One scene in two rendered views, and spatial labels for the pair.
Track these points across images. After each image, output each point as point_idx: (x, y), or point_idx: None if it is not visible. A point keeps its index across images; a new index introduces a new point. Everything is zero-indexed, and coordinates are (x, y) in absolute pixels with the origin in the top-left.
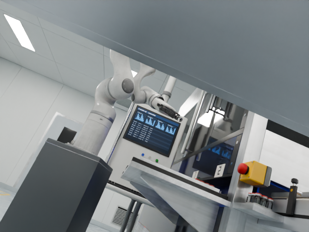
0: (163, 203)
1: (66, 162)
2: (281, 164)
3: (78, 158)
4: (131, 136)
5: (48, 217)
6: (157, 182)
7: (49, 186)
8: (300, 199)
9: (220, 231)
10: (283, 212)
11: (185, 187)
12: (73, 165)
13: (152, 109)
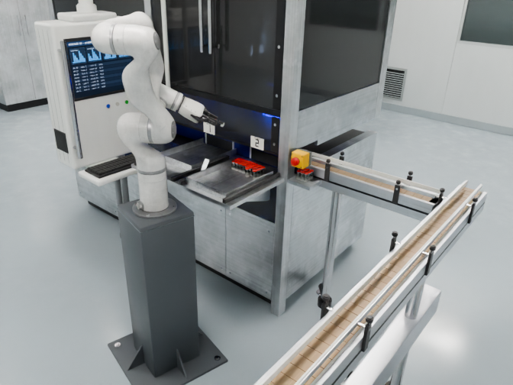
0: None
1: (169, 233)
2: (308, 130)
3: (177, 224)
4: (82, 92)
5: (179, 270)
6: None
7: (167, 255)
8: (323, 156)
9: (279, 196)
10: (320, 177)
11: (261, 192)
12: (175, 231)
13: (88, 33)
